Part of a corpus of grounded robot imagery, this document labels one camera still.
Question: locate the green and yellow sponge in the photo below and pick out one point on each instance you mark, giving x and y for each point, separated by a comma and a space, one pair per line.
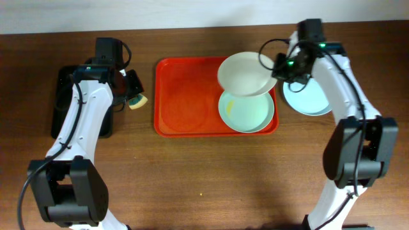
137, 101

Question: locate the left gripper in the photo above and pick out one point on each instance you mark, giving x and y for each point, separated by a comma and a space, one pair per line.
134, 84

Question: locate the white plate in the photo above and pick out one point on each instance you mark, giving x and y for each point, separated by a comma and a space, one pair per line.
246, 74

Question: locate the black plastic tray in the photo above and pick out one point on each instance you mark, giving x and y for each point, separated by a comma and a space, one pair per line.
63, 100

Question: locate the red plastic serving tray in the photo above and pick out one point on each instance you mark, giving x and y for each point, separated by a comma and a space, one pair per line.
187, 95

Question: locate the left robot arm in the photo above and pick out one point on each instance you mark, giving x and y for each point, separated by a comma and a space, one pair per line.
67, 187

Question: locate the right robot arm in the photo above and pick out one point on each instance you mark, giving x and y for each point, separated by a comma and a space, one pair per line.
361, 146

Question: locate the light blue plate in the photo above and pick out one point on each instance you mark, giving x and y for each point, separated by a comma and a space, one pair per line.
306, 99
246, 114

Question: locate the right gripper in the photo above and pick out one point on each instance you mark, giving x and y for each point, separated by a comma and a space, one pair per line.
279, 72

